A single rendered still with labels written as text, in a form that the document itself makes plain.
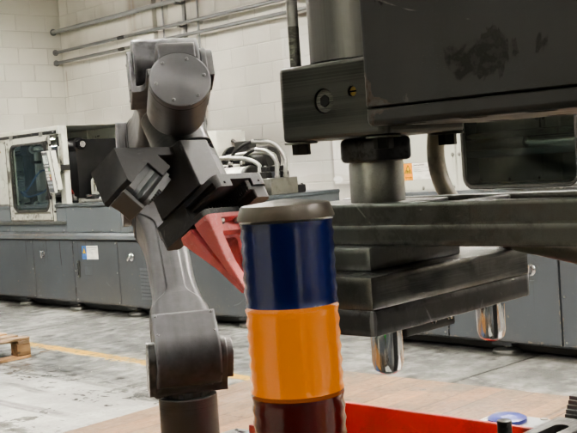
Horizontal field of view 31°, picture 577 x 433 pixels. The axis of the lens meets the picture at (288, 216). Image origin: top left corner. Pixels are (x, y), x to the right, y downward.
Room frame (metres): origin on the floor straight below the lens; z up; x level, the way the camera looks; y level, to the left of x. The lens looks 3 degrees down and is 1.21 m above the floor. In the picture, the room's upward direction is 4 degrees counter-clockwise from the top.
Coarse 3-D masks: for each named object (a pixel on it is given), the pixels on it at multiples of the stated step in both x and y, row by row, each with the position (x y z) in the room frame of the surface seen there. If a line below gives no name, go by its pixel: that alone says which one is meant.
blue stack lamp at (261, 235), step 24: (240, 240) 0.41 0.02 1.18; (264, 240) 0.40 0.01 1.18; (288, 240) 0.40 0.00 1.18; (312, 240) 0.40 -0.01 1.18; (264, 264) 0.40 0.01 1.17; (288, 264) 0.40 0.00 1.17; (312, 264) 0.40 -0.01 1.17; (264, 288) 0.40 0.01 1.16; (288, 288) 0.40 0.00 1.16; (312, 288) 0.40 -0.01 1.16; (336, 288) 0.41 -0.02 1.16
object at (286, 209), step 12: (252, 204) 0.41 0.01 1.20; (264, 204) 0.41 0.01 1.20; (276, 204) 0.40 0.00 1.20; (288, 204) 0.40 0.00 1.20; (300, 204) 0.40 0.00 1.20; (312, 204) 0.40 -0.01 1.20; (324, 204) 0.41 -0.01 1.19; (240, 216) 0.41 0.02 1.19; (252, 216) 0.40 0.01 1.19; (264, 216) 0.40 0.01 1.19; (276, 216) 0.40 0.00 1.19; (288, 216) 0.40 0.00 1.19; (300, 216) 0.40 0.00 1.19; (312, 216) 0.40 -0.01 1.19; (324, 216) 0.40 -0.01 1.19
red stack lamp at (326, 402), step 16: (256, 400) 0.41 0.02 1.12; (272, 400) 0.41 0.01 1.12; (288, 400) 0.40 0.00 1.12; (304, 400) 0.40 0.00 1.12; (320, 400) 0.40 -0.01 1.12; (336, 400) 0.41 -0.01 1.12; (256, 416) 0.41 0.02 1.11; (272, 416) 0.40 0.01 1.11; (288, 416) 0.40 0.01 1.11; (304, 416) 0.40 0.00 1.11; (320, 416) 0.40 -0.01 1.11; (336, 416) 0.41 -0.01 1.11; (256, 432) 0.41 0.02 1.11; (272, 432) 0.40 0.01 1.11; (288, 432) 0.40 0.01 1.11; (304, 432) 0.40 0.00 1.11; (320, 432) 0.40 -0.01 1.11; (336, 432) 0.41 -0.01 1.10
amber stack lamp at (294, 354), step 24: (264, 312) 0.41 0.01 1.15; (288, 312) 0.40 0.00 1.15; (312, 312) 0.40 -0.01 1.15; (336, 312) 0.41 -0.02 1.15; (264, 336) 0.40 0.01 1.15; (288, 336) 0.40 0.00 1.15; (312, 336) 0.40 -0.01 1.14; (336, 336) 0.41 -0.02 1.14; (264, 360) 0.40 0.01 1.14; (288, 360) 0.40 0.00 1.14; (312, 360) 0.40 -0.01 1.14; (336, 360) 0.41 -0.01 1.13; (264, 384) 0.40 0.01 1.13; (288, 384) 0.40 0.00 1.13; (312, 384) 0.40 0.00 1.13; (336, 384) 0.41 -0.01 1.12
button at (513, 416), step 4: (496, 412) 1.07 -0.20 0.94; (500, 412) 1.07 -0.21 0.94; (504, 412) 1.07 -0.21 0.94; (508, 412) 1.07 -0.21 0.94; (512, 412) 1.06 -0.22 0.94; (516, 412) 1.06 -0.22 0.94; (492, 416) 1.06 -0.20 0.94; (496, 416) 1.06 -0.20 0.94; (500, 416) 1.05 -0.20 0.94; (504, 416) 1.05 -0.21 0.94; (508, 416) 1.05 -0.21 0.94; (512, 416) 1.05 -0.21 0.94; (516, 416) 1.05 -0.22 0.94; (520, 416) 1.05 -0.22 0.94; (524, 416) 1.05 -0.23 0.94; (488, 420) 1.06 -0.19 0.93; (492, 420) 1.05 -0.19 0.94; (496, 420) 1.04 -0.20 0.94; (512, 420) 1.04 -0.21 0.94; (516, 420) 1.04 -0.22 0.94; (520, 420) 1.04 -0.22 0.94; (524, 420) 1.04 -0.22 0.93; (516, 424) 1.04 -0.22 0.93
